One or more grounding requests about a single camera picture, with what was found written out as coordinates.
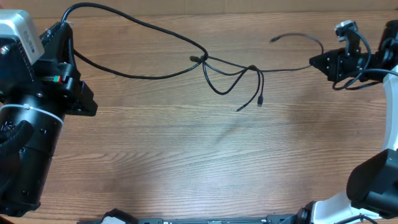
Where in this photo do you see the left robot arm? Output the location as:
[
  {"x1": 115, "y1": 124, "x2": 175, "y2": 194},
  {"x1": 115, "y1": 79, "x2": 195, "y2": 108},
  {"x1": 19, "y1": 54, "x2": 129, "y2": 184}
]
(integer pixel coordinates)
[{"x1": 1, "y1": 22, "x2": 98, "y2": 217}]

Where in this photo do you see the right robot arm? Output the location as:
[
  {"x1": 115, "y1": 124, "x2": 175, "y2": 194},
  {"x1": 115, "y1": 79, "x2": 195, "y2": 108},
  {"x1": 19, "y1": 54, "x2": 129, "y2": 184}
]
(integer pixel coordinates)
[{"x1": 294, "y1": 20, "x2": 397, "y2": 223}]

